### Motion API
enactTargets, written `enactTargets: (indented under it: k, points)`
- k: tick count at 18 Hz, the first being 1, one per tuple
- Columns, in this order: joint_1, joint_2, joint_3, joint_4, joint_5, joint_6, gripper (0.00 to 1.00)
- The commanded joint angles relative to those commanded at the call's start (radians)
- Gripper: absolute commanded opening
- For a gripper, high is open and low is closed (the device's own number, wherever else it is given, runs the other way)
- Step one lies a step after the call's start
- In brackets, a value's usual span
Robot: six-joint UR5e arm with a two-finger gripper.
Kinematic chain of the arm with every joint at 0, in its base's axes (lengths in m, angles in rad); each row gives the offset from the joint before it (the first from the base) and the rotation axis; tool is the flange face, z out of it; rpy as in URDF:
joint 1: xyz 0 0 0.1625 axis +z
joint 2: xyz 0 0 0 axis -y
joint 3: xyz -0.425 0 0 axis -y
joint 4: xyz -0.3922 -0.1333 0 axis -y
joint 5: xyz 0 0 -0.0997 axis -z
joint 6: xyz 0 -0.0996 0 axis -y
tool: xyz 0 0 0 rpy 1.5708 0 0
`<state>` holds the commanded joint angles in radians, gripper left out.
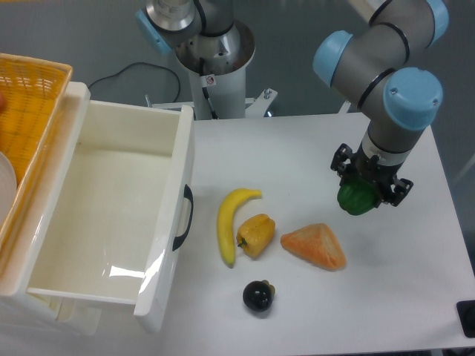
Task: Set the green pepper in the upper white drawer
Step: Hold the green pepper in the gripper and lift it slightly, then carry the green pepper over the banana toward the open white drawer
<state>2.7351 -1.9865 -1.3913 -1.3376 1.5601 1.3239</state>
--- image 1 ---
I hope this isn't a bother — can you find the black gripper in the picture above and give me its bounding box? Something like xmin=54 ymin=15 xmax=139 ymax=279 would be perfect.
xmin=330 ymin=143 xmax=413 ymax=207

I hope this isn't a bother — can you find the green bell pepper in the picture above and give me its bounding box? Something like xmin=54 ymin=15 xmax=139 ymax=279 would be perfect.
xmin=337 ymin=178 xmax=379 ymax=216

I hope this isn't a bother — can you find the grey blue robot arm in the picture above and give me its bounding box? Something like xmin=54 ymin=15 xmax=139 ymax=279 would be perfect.
xmin=136 ymin=1 xmax=448 ymax=215

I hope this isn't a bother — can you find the yellow bell pepper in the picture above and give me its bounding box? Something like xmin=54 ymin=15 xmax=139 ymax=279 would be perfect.
xmin=236 ymin=214 xmax=275 ymax=259

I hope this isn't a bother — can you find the white open upper drawer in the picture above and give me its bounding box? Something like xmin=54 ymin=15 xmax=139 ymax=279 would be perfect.
xmin=29 ymin=101 xmax=194 ymax=333

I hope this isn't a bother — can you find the white drawer cabinet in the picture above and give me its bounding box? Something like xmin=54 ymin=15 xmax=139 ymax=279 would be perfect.
xmin=1 ymin=82 xmax=101 ymax=334

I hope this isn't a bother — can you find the orange triangular bread slice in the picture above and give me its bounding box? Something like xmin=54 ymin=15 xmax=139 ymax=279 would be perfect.
xmin=281 ymin=223 xmax=347 ymax=271

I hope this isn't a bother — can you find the yellow banana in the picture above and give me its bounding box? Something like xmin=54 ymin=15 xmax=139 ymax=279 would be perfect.
xmin=216 ymin=188 xmax=262 ymax=268

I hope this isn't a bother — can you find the black corner clamp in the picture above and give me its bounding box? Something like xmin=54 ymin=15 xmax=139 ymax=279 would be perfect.
xmin=456 ymin=300 xmax=475 ymax=338

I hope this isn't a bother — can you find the dark purple mangosteen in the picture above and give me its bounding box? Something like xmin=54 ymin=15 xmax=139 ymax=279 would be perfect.
xmin=243 ymin=280 xmax=276 ymax=312

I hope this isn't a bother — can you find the yellow woven basket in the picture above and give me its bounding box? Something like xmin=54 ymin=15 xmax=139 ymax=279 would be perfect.
xmin=1 ymin=53 xmax=73 ymax=266

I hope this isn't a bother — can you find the white plate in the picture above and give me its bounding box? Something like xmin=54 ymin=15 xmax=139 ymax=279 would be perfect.
xmin=0 ymin=153 xmax=17 ymax=225

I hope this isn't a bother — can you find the black drawer handle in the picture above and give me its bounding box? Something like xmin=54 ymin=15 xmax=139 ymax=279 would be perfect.
xmin=172 ymin=184 xmax=194 ymax=251

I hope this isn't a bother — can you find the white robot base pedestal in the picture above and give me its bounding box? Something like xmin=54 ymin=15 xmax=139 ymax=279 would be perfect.
xmin=175 ymin=20 xmax=255 ymax=120

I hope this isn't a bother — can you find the black cable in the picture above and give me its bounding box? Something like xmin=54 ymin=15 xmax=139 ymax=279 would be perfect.
xmin=88 ymin=62 xmax=181 ymax=105

